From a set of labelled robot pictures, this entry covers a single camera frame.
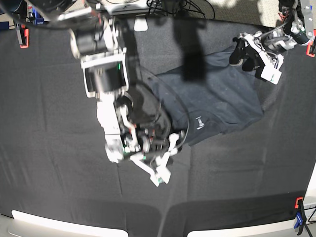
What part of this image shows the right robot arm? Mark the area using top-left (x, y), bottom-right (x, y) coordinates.
top-left (30, 0), bottom-right (183, 186)

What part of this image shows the red blue clamp near right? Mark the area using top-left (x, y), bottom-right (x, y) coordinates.
top-left (294, 197), bottom-right (313, 237)

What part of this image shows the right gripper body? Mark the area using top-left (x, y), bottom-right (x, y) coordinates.
top-left (128, 130), bottom-right (185, 187)

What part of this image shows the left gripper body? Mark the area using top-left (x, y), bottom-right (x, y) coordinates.
top-left (233, 31), bottom-right (284, 85)

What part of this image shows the red black clamp far left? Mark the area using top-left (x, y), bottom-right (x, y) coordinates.
top-left (14, 22), bottom-right (29, 49)

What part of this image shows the dark grey t-shirt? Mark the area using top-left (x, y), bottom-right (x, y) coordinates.
top-left (146, 47), bottom-right (264, 146)

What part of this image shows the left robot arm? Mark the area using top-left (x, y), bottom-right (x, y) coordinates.
top-left (229, 0), bottom-right (316, 84)

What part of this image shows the red clamp far right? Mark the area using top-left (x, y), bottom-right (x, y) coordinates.
top-left (306, 38), bottom-right (316, 58)

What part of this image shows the black cable bundle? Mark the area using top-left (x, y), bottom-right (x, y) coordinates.
top-left (146, 0), bottom-right (215, 20)

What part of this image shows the black table cloth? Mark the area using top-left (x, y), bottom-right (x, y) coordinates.
top-left (0, 29), bottom-right (316, 237)

